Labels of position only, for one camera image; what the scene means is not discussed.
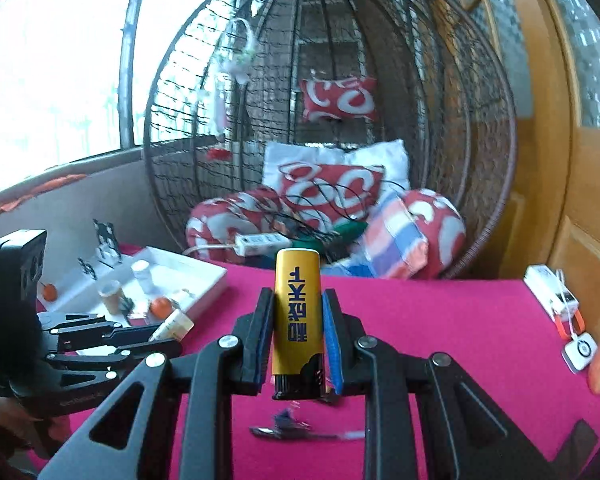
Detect plaid pink blue cushion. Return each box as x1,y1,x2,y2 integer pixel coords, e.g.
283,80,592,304
325,194,429,280

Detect yellow lighter black base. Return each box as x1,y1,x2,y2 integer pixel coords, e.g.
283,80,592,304
271,248,327,402

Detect cream tube white cap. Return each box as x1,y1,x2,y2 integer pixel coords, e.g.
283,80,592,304
149,308,195,344

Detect green cloth item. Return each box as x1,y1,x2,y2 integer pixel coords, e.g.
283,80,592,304
336,221,370,242

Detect metal chair stand pole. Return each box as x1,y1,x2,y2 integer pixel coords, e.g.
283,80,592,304
118,0,154,148

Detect orange plastic tool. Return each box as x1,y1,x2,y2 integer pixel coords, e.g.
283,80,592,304
554,309,587,342

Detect white pillow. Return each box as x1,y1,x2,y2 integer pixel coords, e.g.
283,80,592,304
261,139,412,203

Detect wooden door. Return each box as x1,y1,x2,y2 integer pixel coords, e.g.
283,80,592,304
414,0,600,353

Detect person's left hand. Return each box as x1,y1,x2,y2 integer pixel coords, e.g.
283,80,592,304
0,392,47,462

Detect orange cloth strip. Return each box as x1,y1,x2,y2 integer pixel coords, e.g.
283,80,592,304
0,173,89,217

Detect white plastic bottle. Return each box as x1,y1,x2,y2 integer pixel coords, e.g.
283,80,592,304
130,258,157,294

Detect white power strip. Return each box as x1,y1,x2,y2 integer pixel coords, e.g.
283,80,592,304
234,232,292,257

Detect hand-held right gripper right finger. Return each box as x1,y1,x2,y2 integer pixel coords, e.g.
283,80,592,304
322,288,571,480

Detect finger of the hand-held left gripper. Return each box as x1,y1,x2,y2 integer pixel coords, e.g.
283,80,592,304
45,338,184,387
40,311,153,348

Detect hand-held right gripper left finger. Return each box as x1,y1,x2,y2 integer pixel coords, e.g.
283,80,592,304
40,287,276,480

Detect white dream catcher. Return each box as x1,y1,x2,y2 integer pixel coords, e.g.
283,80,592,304
219,16,259,87

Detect wicker hanging egg chair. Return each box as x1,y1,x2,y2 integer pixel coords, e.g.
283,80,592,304
142,0,519,282

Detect small white device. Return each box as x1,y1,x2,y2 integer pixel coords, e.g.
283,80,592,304
561,332,599,374

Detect small red patterned cushion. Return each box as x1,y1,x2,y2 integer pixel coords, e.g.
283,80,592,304
299,75,379,123

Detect red white patterned cushion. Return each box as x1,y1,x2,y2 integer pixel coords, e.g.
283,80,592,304
278,161,386,232

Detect red white bolster cushion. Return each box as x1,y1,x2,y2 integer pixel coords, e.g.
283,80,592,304
404,188,467,279

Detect white tray red sides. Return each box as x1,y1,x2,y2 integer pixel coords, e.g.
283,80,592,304
44,245,229,328

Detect pink tablecloth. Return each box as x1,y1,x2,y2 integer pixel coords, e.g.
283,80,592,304
30,244,600,480

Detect red white round seat cushion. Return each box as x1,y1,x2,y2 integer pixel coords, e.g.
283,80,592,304
185,186,282,262

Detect white cardboard box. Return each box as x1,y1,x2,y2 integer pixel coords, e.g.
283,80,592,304
523,264,579,322

